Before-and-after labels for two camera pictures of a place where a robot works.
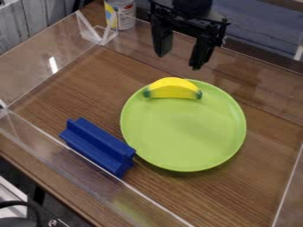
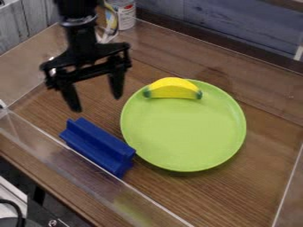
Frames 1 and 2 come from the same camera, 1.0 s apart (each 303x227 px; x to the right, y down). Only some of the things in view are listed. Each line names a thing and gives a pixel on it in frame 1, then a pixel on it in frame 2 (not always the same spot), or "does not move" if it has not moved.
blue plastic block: [98, 146] does not move
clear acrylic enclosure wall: [105, 196] does not move
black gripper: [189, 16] -> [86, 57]
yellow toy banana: [172, 87] does not move
